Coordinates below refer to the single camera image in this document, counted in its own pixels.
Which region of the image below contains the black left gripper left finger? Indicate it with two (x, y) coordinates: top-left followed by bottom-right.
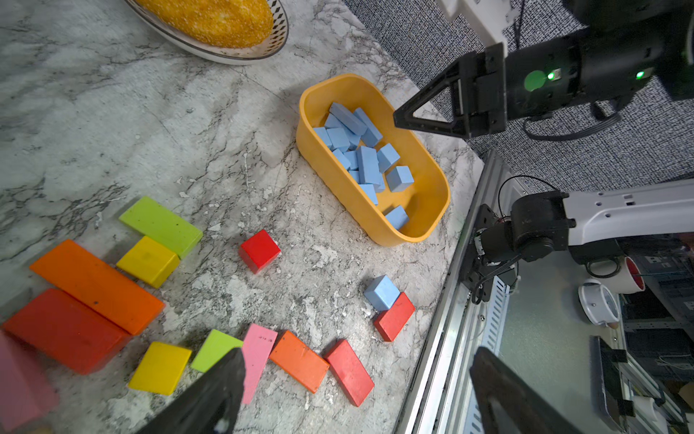
(138, 348), (246, 434)

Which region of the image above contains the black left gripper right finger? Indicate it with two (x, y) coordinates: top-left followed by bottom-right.
(470, 347), (578, 434)

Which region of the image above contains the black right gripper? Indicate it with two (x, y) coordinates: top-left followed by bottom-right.
(393, 43), (507, 139)

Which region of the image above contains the blue long block bottom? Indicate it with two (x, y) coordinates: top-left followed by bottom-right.
(356, 146), (382, 184)

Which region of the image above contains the blue long block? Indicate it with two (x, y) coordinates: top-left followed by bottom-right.
(356, 146), (382, 184)
(330, 102), (367, 136)

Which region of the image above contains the yellow plastic tray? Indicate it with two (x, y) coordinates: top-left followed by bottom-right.
(296, 74), (450, 247)

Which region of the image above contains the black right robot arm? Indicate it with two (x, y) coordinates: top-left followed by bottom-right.
(394, 1), (693, 139)

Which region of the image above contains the green small block middle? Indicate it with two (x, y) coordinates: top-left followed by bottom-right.
(191, 329), (243, 373)

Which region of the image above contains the yellow small block lower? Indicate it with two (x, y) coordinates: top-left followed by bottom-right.
(128, 342), (192, 396)

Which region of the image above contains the yellow small block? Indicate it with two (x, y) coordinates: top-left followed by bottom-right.
(128, 342), (192, 396)
(117, 236), (180, 289)

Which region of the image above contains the pink long block lower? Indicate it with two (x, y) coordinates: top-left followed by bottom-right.
(241, 324), (278, 405)

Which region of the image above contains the pink long block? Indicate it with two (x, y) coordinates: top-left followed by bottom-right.
(241, 324), (278, 405)
(1, 330), (60, 432)

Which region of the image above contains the orange block lower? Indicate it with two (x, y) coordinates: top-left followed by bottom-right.
(269, 331), (330, 393)

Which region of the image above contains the red block bottom left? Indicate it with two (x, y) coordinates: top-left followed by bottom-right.
(325, 339), (374, 407)

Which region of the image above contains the red block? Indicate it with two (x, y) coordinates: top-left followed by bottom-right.
(4, 289), (132, 375)
(325, 339), (374, 407)
(373, 292), (416, 342)

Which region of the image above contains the yellow small block middle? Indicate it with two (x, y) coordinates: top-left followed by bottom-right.
(117, 236), (180, 289)

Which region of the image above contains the small red cube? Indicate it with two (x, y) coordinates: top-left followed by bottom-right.
(239, 230), (281, 274)

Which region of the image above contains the red block upper left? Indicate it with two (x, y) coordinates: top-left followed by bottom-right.
(4, 289), (132, 375)

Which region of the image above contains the red block bottom right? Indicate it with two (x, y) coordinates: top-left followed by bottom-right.
(373, 292), (416, 342)

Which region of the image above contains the pink long block upper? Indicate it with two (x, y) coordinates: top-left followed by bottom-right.
(1, 330), (60, 432)

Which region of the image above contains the blue cube near red block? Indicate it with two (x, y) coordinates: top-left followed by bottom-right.
(364, 275), (400, 312)

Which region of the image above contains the green long block upper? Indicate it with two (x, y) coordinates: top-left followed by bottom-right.
(119, 196), (204, 259)

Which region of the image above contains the orange long block upper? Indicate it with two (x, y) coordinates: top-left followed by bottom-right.
(30, 240), (164, 336)

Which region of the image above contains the patterned bowl of yellow grains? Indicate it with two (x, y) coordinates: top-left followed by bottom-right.
(128, 1), (289, 66)

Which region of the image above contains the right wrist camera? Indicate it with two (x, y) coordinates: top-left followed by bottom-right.
(437, 0), (521, 52)

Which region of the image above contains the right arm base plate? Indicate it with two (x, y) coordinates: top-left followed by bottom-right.
(458, 204), (521, 305)

